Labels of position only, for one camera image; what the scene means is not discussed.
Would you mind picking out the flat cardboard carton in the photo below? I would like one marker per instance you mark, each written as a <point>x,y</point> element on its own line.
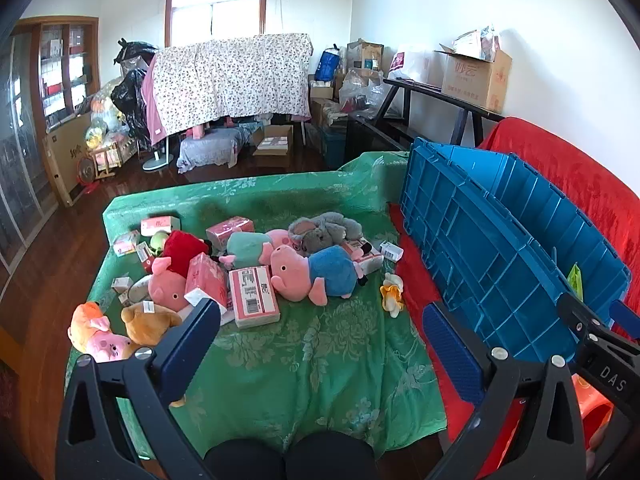
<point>65,155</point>

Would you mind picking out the glass sliding door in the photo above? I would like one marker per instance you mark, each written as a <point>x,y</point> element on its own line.
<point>20,160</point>

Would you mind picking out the grey covered bedding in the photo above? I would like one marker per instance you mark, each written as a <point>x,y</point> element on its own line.
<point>210,150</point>

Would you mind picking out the large cardboard box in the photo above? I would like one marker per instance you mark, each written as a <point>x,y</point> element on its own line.
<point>475,82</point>

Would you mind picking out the small red fan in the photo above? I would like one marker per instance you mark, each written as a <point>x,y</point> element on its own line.
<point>86,170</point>

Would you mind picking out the blue plastic crate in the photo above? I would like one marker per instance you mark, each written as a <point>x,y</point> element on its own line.
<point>475,240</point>

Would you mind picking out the pile of bagged plush toys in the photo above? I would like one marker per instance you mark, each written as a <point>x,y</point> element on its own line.
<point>107,130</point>

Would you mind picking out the pink and white box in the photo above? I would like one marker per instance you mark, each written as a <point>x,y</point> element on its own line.
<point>160,225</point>

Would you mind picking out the pink hanging cloth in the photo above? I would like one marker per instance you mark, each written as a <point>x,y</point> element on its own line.
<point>152,110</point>

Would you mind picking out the person's left knee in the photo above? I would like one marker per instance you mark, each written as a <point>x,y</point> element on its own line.
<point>245,460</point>

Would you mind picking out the small open cardboard box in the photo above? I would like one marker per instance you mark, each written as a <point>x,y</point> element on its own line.
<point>367,55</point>

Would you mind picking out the green packet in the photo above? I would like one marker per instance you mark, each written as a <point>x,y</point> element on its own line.
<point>576,282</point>

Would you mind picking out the pink floral tissue pack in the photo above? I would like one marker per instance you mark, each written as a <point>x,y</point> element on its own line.
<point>207,280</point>

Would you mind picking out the floral bed sheet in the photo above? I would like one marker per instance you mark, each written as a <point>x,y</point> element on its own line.
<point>230,75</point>

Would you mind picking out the pig plush with blue shirt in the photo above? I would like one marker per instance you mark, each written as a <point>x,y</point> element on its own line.
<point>330,270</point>

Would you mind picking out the green floral desktop cloth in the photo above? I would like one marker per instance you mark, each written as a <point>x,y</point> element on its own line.
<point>310,360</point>

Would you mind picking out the small white carton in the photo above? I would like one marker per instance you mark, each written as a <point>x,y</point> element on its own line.
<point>122,284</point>

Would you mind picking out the teal storage bin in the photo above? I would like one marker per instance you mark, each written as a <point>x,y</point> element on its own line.
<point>334,147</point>

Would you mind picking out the brown bear plush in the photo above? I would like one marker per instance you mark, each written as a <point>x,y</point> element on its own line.
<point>145,327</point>

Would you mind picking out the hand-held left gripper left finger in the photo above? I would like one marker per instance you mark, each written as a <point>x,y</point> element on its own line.
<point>192,345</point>

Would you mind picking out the pig plush with red dress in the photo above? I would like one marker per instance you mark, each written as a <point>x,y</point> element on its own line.
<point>182,250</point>

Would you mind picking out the person's knee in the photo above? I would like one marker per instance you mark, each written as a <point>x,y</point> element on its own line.
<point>330,460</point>
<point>245,460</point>

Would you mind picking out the blue bag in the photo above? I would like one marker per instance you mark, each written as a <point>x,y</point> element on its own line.
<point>330,65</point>

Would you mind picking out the pink tissue pack white label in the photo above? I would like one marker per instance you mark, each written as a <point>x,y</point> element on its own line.
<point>252,295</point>

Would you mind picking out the white plastic bag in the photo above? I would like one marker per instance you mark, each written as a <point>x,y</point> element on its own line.
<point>407,67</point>

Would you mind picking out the wooden display cabinet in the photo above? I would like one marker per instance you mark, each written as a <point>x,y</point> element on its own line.
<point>65,70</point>

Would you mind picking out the clear plastic bag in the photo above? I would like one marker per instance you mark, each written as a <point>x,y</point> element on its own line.
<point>360,90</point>

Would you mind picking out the window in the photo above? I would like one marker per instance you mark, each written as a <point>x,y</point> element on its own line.
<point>220,5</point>

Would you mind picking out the red plush blanket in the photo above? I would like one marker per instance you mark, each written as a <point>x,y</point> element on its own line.
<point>575,170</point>

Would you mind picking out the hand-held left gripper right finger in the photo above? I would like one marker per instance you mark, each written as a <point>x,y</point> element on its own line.
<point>450,350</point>

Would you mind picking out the grey mouse plush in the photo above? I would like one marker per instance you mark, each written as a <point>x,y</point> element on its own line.
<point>325,232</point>

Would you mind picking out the small red white box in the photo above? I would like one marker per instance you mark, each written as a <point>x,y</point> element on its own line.
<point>144,255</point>

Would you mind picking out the pig plush with teal dress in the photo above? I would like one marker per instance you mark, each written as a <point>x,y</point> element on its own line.
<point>247,250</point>

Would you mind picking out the white round stand base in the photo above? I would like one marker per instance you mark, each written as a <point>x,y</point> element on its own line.
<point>157,161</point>

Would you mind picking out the orange plastic object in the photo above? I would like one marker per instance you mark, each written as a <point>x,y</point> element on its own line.
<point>590,405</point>

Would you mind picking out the orange and pink plush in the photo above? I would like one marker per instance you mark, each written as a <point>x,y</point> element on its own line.
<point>95,335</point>

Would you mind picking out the black wooden bench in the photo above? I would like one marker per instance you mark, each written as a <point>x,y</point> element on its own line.
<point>435,91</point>

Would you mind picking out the small pink box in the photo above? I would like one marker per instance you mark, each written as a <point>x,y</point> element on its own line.
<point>126,244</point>

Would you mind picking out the black garbage bag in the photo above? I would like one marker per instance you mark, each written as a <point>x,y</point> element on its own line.
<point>132,50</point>
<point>130,105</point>

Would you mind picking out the green apple toy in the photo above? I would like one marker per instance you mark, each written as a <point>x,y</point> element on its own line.
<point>159,242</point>

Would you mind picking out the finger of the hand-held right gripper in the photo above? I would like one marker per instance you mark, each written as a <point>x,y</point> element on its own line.
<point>627,317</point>
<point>582,317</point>

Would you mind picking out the person's right knee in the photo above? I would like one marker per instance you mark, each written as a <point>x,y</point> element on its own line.
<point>330,460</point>

